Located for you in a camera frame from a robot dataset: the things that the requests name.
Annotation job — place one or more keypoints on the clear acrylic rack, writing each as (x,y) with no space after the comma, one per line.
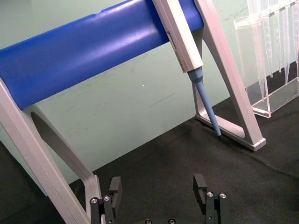
(247,46)

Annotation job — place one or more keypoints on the grey pipette with blue shaft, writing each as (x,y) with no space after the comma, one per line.
(181,35)

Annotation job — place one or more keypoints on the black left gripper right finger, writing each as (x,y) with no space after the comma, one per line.
(199,184)

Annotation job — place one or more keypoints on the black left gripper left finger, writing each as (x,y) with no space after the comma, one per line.
(116,186)

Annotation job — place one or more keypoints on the grey stand with blue bar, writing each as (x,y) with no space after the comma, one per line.
(70,53)

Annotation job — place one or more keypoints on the black table cloth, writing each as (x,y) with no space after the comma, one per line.
(163,161)

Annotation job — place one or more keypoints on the clear conical plastic tube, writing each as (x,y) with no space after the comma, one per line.
(260,70)
(285,51)

